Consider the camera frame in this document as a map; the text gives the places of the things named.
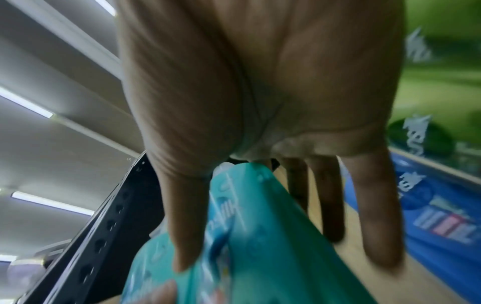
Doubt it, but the person's left hand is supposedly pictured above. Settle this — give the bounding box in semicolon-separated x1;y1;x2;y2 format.
99;280;177;304

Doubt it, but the person's right hand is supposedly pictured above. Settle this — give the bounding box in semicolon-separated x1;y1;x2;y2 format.
116;0;407;272

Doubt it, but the large teal shampoo bottle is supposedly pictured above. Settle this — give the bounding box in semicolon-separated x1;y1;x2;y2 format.
176;161;377;304
121;228;177;297

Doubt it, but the black metal shelving rack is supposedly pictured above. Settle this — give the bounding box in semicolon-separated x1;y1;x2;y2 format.
16;149;166;304

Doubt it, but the large blue shampoo bottle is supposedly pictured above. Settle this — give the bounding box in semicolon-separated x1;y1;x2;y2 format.
343;145;481;304

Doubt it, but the ceiling tube light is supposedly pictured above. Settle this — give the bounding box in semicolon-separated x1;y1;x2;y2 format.
93;0;118;17
0;86;54;118
11;191;95;216

